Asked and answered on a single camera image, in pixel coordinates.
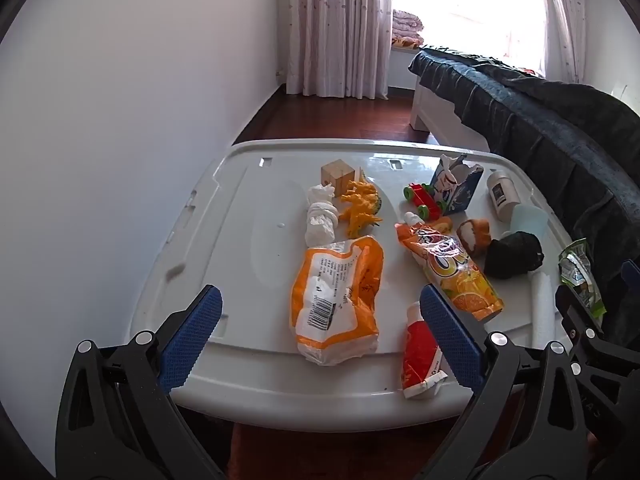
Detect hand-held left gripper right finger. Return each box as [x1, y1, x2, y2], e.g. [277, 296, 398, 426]
[419, 284, 601, 480]

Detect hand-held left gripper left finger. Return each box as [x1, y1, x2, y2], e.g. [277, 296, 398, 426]
[55, 285, 223, 480]

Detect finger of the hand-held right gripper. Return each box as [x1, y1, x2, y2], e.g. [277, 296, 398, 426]
[554, 282, 608, 376]
[620, 259, 640, 321]

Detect white plastic tube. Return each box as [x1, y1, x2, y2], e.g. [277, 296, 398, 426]
[529, 270, 563, 348]

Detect red and white packet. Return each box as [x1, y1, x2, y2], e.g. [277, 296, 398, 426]
[400, 301, 451, 401]

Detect green snack wrapper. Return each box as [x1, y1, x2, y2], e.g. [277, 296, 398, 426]
[557, 237, 608, 321]

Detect orange juice pouch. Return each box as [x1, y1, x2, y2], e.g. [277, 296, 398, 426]
[394, 211, 505, 323]

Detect orange and white snack bag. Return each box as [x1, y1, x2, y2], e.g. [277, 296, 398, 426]
[291, 236, 385, 367]

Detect red and green toy car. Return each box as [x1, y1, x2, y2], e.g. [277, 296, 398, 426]
[403, 182, 447, 221]

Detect white plastic bottle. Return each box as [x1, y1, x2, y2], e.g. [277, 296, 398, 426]
[486, 170, 523, 221]

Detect blue and white carton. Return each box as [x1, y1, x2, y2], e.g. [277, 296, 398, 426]
[431, 154, 485, 217]

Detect orange toy dinosaur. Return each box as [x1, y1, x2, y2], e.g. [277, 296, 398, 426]
[337, 176, 385, 238]

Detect wooden cube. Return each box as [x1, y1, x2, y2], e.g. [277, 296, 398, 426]
[320, 160, 355, 195]

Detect crumpled black plastic bag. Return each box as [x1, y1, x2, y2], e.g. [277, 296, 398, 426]
[482, 231, 545, 279]

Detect brown toy bread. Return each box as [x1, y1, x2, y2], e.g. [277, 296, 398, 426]
[456, 217, 493, 257]

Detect light blue plastic cup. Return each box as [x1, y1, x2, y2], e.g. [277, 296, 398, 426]
[507, 203, 551, 241]

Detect folded pink quilts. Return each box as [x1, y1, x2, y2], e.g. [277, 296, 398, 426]
[391, 9, 425, 48]

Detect patterned pink curtain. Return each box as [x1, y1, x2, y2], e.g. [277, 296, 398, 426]
[285, 0, 393, 100]

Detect white bed frame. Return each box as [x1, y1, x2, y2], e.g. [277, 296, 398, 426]
[411, 82, 493, 153]

